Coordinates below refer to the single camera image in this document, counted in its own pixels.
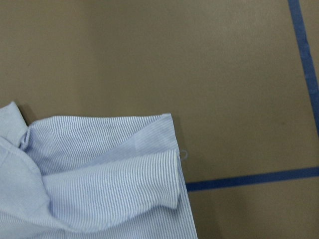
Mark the blue striped button-up shirt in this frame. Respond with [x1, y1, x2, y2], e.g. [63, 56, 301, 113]
[0, 103, 197, 239]

